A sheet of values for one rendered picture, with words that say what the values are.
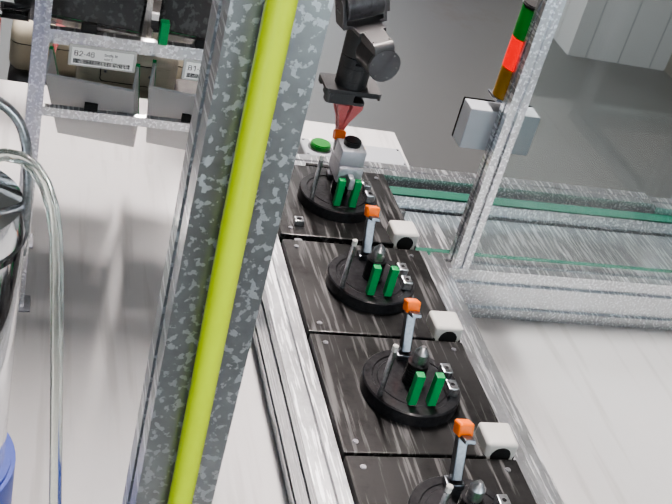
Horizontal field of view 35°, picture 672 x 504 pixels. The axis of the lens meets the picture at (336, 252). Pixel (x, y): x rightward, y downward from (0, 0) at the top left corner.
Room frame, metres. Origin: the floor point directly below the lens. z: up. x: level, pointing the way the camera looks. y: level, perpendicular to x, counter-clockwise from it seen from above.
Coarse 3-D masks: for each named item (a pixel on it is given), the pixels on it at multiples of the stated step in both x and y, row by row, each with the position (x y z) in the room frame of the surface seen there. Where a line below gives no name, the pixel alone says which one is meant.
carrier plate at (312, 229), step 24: (312, 168) 1.74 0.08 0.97; (288, 192) 1.63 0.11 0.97; (384, 192) 1.72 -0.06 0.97; (288, 216) 1.55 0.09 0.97; (312, 216) 1.57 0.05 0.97; (384, 216) 1.64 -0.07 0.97; (312, 240) 1.51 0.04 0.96; (336, 240) 1.52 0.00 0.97; (360, 240) 1.54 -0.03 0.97; (384, 240) 1.56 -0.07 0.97
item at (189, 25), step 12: (168, 0) 1.38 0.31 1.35; (180, 0) 1.39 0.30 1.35; (192, 0) 1.39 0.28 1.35; (204, 0) 1.39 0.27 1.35; (168, 12) 1.38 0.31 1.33; (180, 12) 1.38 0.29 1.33; (192, 12) 1.38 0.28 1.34; (204, 12) 1.39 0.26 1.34; (180, 24) 1.37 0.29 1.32; (192, 24) 1.38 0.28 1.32; (204, 24) 1.38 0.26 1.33; (168, 36) 1.42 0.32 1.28; (180, 36) 1.37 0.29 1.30; (192, 36) 1.62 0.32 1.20; (204, 36) 1.38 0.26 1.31
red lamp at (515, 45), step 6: (510, 42) 1.59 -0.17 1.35; (516, 42) 1.58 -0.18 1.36; (522, 42) 1.57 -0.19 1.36; (510, 48) 1.58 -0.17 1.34; (516, 48) 1.58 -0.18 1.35; (510, 54) 1.58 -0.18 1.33; (516, 54) 1.57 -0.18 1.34; (504, 60) 1.59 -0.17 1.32; (510, 60) 1.58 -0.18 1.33; (516, 60) 1.57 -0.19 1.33; (504, 66) 1.58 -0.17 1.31; (510, 66) 1.58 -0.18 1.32
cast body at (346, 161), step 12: (336, 144) 1.65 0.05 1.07; (348, 144) 1.63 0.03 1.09; (360, 144) 1.64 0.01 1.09; (336, 156) 1.63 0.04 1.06; (348, 156) 1.61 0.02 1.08; (360, 156) 1.62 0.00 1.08; (336, 168) 1.62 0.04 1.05; (348, 168) 1.61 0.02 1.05; (360, 168) 1.62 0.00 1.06; (336, 180) 1.61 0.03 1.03; (348, 180) 1.60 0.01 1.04
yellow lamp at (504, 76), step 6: (504, 72) 1.58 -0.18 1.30; (510, 72) 1.57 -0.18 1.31; (498, 78) 1.59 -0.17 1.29; (504, 78) 1.58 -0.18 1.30; (510, 78) 1.57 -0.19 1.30; (498, 84) 1.58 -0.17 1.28; (504, 84) 1.58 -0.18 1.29; (498, 90) 1.58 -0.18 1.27; (504, 90) 1.57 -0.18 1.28; (498, 96) 1.58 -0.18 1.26; (504, 96) 1.57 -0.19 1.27
